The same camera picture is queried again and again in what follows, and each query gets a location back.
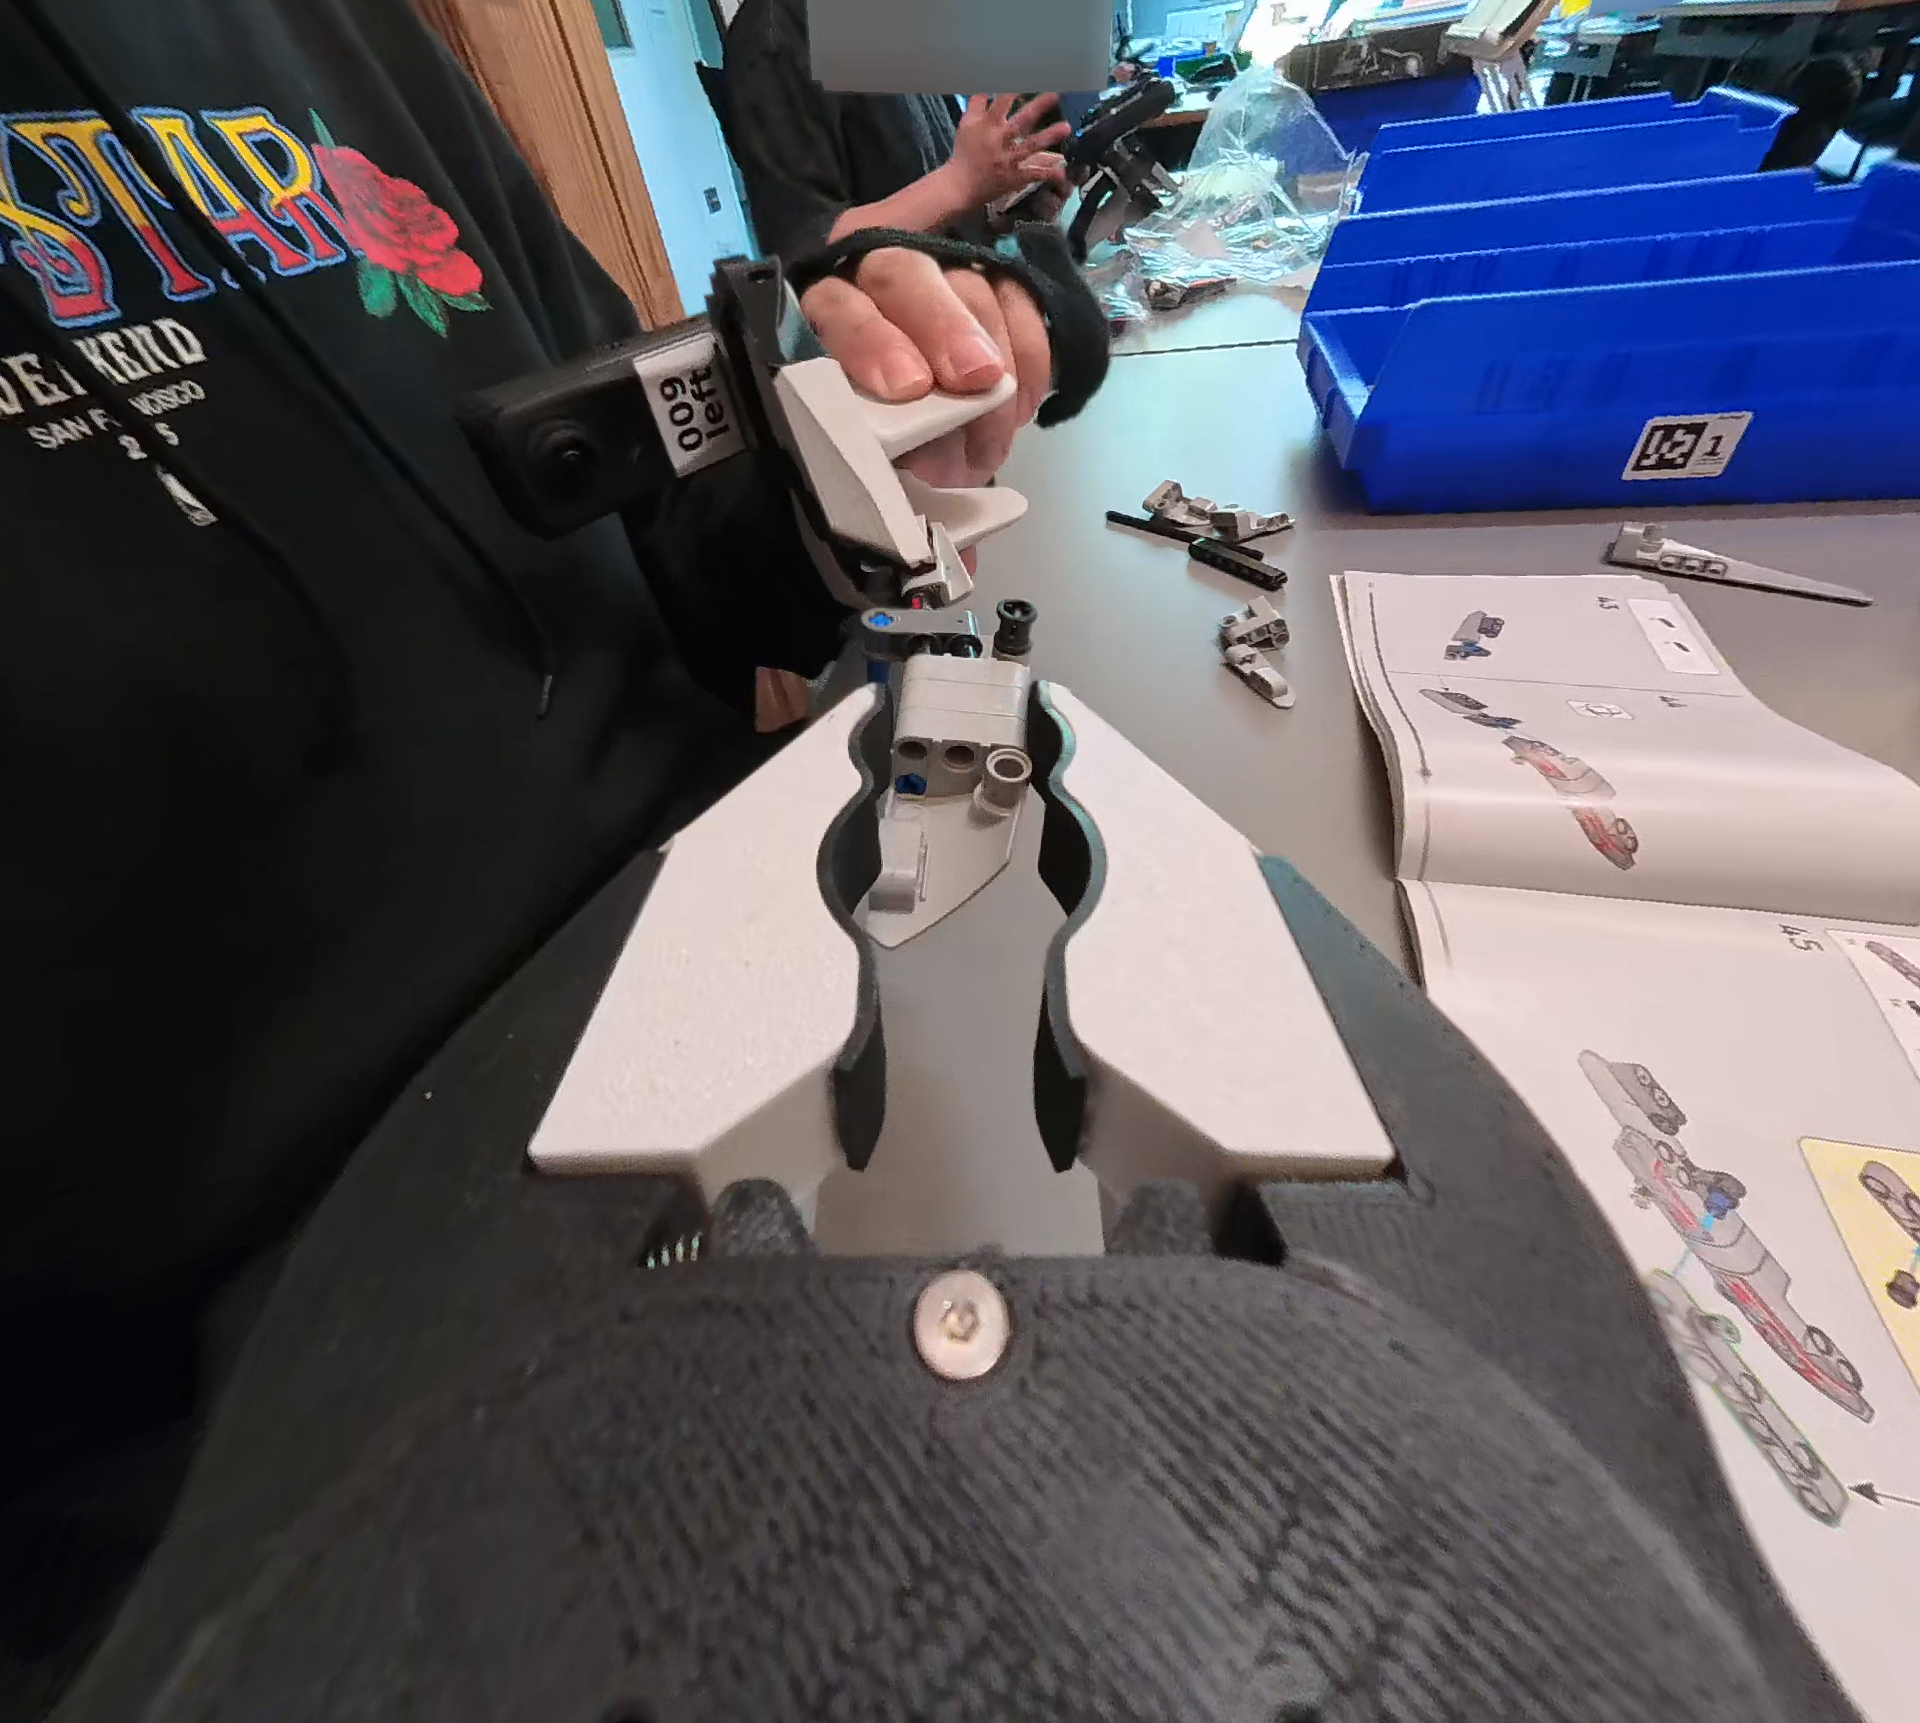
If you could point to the clear plastic bag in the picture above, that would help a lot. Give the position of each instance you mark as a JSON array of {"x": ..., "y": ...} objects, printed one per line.
[{"x": 1259, "y": 146}]

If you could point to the small grey toy brick connector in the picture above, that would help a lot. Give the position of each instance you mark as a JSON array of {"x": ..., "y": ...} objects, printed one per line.
[
  {"x": 1253, "y": 623},
  {"x": 1259, "y": 674}
]

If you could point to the thin black toy axle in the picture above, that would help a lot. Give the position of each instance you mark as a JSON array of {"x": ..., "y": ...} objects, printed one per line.
[{"x": 1148, "y": 526}]

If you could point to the open instruction booklet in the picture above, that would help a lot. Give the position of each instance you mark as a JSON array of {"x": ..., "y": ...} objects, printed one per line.
[{"x": 1620, "y": 1003}]

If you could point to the person's left hand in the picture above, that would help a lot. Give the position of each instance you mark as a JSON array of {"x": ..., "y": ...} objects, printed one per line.
[{"x": 931, "y": 320}]

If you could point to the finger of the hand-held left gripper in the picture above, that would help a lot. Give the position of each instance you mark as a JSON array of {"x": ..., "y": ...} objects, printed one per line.
[
  {"x": 968, "y": 517},
  {"x": 854, "y": 493}
]

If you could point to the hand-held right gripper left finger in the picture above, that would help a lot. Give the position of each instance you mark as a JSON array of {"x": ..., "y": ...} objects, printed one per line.
[{"x": 706, "y": 1019}]

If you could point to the long grey toy brick panel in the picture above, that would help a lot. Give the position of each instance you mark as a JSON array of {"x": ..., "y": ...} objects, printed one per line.
[{"x": 1696, "y": 561}]

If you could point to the grey toy brick panel assembly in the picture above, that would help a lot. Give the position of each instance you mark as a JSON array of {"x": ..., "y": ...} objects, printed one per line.
[{"x": 937, "y": 704}]

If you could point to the blue plastic storage bin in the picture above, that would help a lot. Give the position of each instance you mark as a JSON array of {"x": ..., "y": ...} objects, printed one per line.
[
  {"x": 1500, "y": 139},
  {"x": 1574, "y": 215}
]

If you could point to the grey desk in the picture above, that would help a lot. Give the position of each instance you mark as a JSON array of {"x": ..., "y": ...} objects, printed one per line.
[{"x": 1169, "y": 402}]

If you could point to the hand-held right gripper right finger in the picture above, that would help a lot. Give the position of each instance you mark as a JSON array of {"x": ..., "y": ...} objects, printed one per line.
[{"x": 1200, "y": 1019}]

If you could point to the wooden pillar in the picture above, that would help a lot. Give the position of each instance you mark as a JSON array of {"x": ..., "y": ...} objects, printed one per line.
[{"x": 555, "y": 101}]

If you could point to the dark grey toy brick connector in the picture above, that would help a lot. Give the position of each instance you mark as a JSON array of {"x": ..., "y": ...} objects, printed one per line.
[{"x": 937, "y": 624}]

